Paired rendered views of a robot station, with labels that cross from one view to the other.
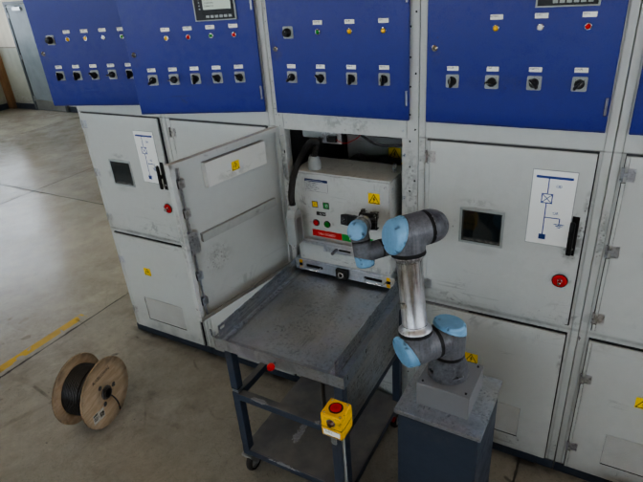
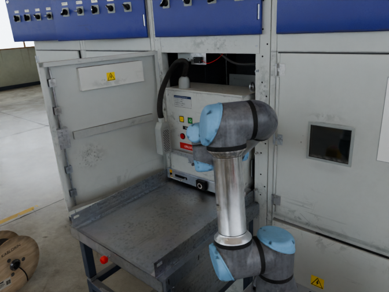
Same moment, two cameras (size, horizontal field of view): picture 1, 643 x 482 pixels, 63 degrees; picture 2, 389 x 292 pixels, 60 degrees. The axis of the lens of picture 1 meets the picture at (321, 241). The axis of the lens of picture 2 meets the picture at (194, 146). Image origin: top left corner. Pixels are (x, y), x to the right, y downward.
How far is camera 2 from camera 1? 0.84 m
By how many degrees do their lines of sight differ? 12
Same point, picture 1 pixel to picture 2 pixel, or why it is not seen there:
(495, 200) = (344, 114)
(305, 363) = (133, 261)
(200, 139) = not seen: hidden behind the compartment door
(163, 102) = (72, 30)
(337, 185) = (198, 100)
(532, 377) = not seen: outside the picture
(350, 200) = not seen: hidden behind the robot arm
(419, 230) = (235, 119)
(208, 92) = (104, 21)
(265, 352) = (103, 244)
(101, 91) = (42, 29)
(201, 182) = (76, 86)
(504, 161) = (355, 70)
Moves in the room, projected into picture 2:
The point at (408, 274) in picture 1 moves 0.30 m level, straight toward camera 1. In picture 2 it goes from (221, 170) to (182, 229)
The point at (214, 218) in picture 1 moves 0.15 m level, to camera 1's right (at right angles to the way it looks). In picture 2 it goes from (88, 121) to (117, 120)
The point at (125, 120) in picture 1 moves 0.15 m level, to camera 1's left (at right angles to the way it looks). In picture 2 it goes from (59, 54) to (41, 55)
